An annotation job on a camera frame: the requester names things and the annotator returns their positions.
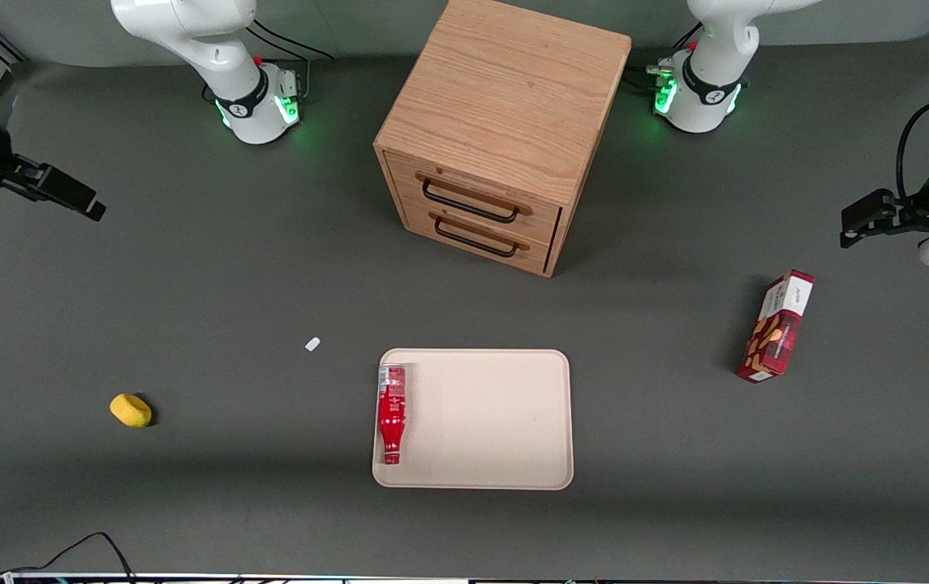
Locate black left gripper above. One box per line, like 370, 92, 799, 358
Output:
840, 188, 929, 249

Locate beige rectangular tray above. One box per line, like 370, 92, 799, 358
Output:
372, 348, 575, 492

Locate red cookie box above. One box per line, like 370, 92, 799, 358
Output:
736, 268, 816, 384

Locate yellow sponge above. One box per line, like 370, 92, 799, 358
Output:
109, 393, 154, 429

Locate wooden drawer cabinet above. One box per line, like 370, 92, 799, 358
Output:
373, 0, 633, 279

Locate black right arm base cables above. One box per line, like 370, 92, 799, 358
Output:
245, 18, 336, 103

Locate black arm base cables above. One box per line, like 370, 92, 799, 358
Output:
625, 23, 705, 92
245, 18, 336, 103

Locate black left arm base cables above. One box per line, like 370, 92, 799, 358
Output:
625, 23, 705, 92

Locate wooden drawer with handle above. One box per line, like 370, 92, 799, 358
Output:
387, 152, 564, 246
402, 201, 556, 274

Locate black cable on table edge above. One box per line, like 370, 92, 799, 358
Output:
0, 530, 137, 584

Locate black metal drawer handle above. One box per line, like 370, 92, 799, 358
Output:
433, 217, 518, 260
421, 179, 521, 225

